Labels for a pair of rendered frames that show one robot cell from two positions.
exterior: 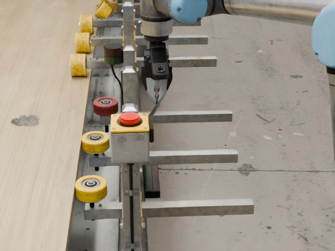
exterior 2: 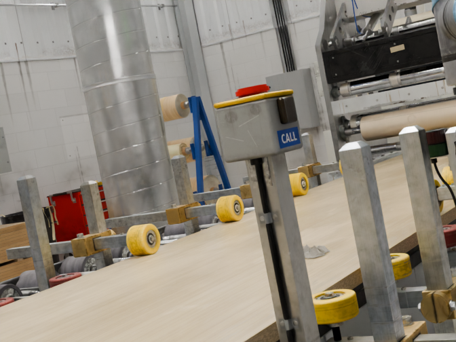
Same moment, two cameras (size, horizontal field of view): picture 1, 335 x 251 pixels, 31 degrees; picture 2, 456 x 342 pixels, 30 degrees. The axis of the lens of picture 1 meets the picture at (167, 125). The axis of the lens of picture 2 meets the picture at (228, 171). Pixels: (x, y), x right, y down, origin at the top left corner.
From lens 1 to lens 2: 71 cm
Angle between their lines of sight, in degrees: 41
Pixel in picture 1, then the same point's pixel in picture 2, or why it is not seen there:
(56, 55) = not seen: hidden behind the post
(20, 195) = (224, 312)
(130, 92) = (416, 166)
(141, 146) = (260, 125)
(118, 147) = (228, 131)
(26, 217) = (208, 329)
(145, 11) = (443, 46)
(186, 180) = not seen: outside the picture
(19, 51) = not seen: hidden behind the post
